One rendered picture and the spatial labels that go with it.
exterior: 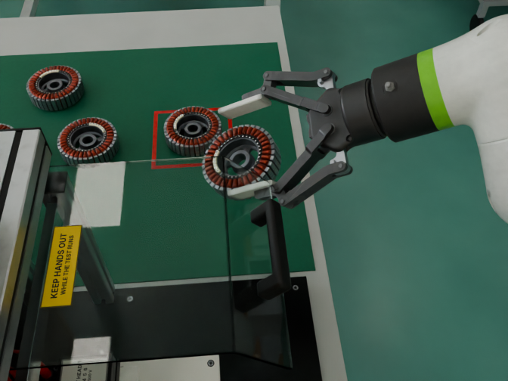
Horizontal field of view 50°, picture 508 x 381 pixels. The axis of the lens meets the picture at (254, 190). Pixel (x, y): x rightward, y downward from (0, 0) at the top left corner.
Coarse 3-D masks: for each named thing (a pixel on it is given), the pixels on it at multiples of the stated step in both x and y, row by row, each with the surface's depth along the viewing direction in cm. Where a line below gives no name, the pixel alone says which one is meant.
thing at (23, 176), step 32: (32, 128) 61; (0, 160) 58; (32, 160) 58; (0, 192) 55; (32, 192) 57; (0, 224) 53; (32, 224) 56; (0, 256) 51; (0, 288) 49; (0, 320) 47; (0, 352) 47
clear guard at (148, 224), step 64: (64, 192) 62; (128, 192) 62; (192, 192) 62; (256, 192) 66; (128, 256) 57; (192, 256) 57; (256, 256) 60; (64, 320) 52; (128, 320) 52; (192, 320) 52; (256, 320) 55
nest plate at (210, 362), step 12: (156, 360) 79; (168, 360) 79; (180, 360) 79; (192, 360) 79; (204, 360) 79; (216, 360) 79; (144, 372) 78; (156, 372) 78; (168, 372) 78; (180, 372) 78; (192, 372) 78; (204, 372) 78; (216, 372) 78
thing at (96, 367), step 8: (48, 368) 66; (56, 368) 66; (64, 368) 64; (72, 368) 64; (80, 368) 64; (88, 368) 64; (96, 368) 64; (104, 368) 64; (112, 368) 64; (120, 368) 68; (128, 368) 68; (136, 368) 68; (40, 376) 66; (56, 376) 66; (64, 376) 63; (72, 376) 63; (80, 376) 63; (88, 376) 63; (96, 376) 63; (104, 376) 63; (112, 376) 64; (120, 376) 67; (128, 376) 67; (136, 376) 67
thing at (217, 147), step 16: (240, 128) 80; (256, 128) 79; (224, 144) 80; (240, 144) 80; (256, 144) 78; (272, 144) 76; (240, 160) 80; (256, 160) 76; (272, 160) 75; (272, 176) 76
